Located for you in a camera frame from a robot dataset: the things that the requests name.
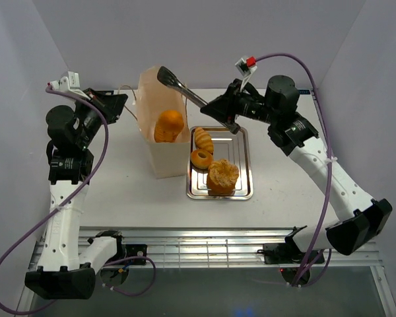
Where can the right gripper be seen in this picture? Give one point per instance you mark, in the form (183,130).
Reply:
(224,107)

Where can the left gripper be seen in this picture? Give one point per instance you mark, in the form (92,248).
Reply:
(111,106)

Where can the small fake croissant roll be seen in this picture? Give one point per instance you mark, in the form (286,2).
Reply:
(203,140)

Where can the long fake baguette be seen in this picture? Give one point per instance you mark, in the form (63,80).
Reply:
(168,126)

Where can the fake ring donut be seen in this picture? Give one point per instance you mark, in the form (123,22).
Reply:
(201,159)

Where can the metal tongs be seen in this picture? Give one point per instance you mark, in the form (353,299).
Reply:
(168,79)

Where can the fake sesame round bread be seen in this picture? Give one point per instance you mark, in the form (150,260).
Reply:
(222,176)

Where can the brown paper bag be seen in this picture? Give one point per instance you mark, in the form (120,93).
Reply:
(151,99)

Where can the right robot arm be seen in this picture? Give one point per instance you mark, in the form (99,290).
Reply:
(360,217)

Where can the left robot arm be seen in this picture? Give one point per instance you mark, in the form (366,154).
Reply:
(62,272)

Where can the metal tray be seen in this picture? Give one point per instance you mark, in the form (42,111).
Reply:
(235,149)

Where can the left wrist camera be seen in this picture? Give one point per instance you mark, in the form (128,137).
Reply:
(68,84)

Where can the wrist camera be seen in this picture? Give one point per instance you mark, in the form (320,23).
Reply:
(68,84)
(247,67)

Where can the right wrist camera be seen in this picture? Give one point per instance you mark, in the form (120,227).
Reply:
(247,67)

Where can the aluminium frame rail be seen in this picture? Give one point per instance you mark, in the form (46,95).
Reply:
(219,248)

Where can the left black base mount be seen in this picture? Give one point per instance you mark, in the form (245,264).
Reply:
(136,253)

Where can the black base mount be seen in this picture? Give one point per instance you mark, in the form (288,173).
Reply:
(280,253)
(136,253)

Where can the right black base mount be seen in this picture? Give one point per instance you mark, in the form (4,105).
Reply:
(280,253)

